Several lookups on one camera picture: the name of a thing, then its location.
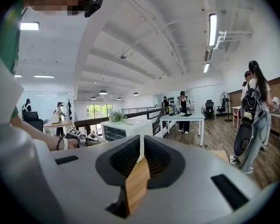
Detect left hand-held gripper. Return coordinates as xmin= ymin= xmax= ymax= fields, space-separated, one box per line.
xmin=64 ymin=128 xmax=108 ymax=148

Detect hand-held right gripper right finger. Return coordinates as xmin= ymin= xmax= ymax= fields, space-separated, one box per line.
xmin=130 ymin=135 xmax=263 ymax=224

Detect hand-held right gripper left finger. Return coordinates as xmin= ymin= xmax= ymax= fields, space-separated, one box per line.
xmin=51 ymin=135 xmax=141 ymax=224

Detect white oven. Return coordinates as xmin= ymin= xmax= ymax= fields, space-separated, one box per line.
xmin=100 ymin=118 xmax=155 ymax=143

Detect person's left forearm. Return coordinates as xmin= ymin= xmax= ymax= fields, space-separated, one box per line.
xmin=10 ymin=115 xmax=80 ymax=152

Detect pale artificial flower bouquet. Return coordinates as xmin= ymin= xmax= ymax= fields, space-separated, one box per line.
xmin=109 ymin=111 xmax=134 ymax=126

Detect white power strip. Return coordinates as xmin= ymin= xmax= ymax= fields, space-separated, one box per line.
xmin=229 ymin=155 xmax=241 ymax=166

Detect long wooden desk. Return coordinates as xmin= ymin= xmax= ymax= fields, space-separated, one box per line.
xmin=42 ymin=119 xmax=75 ymax=135

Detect black coat rack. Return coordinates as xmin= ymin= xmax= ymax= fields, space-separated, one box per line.
xmin=65 ymin=97 xmax=73 ymax=120

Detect dark metal railing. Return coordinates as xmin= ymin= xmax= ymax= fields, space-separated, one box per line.
xmin=73 ymin=106 xmax=178 ymax=136

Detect wooden table with white legs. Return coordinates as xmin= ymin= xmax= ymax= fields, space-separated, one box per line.
xmin=124 ymin=149 xmax=230 ymax=216

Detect black oval hard case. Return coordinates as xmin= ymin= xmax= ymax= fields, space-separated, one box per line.
xmin=233 ymin=121 xmax=255 ymax=166

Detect black mesh office chair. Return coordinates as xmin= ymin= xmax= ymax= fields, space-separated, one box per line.
xmin=203 ymin=99 xmax=215 ymax=119

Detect white side table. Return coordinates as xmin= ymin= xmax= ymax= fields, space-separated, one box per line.
xmin=231 ymin=105 xmax=243 ymax=130

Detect black standing fan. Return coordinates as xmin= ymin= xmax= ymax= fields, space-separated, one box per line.
xmin=219 ymin=91 xmax=233 ymax=123

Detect black backpack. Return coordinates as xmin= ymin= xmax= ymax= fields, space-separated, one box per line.
xmin=242 ymin=84 xmax=265 ymax=120

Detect ceiling air conditioner unit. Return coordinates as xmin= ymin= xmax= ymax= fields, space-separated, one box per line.
xmin=204 ymin=45 xmax=214 ymax=63

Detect green shirt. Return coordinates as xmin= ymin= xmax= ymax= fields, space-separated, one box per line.
xmin=0 ymin=0 xmax=27 ymax=120

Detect square ceiling panel light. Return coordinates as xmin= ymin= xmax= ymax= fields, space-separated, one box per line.
xmin=20 ymin=21 xmax=40 ymax=31

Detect white ceiling pipes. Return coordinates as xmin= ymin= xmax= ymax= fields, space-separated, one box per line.
xmin=213 ymin=30 xmax=254 ymax=50

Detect long ceiling tube light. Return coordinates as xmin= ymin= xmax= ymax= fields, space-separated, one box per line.
xmin=208 ymin=13 xmax=218 ymax=47

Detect white floor cable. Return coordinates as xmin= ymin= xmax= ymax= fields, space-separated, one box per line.
xmin=203 ymin=124 xmax=234 ymax=158

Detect black head-mounted camera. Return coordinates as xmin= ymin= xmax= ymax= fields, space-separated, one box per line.
xmin=84 ymin=0 xmax=104 ymax=18

